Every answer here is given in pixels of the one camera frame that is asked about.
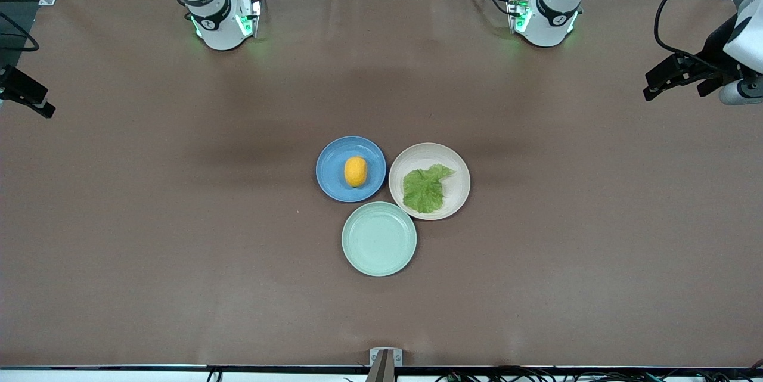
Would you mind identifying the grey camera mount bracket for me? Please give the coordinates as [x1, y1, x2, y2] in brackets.
[365, 347, 404, 382]

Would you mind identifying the yellow lemon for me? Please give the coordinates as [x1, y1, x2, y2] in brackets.
[344, 156, 368, 188]

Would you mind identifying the black cable loop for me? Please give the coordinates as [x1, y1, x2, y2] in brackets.
[0, 11, 40, 52]

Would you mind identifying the blue plate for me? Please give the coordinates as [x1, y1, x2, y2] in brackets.
[315, 135, 387, 203]

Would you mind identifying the green lettuce leaf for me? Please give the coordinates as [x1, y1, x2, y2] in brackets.
[402, 163, 456, 215]

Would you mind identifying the brown table cover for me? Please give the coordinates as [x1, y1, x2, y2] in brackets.
[0, 0, 763, 368]

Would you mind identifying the cream plate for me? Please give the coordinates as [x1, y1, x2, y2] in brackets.
[388, 142, 472, 220]

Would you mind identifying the mint green plate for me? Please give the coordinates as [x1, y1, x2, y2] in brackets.
[341, 201, 418, 278]

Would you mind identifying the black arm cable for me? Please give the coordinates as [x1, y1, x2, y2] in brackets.
[653, 0, 735, 60]

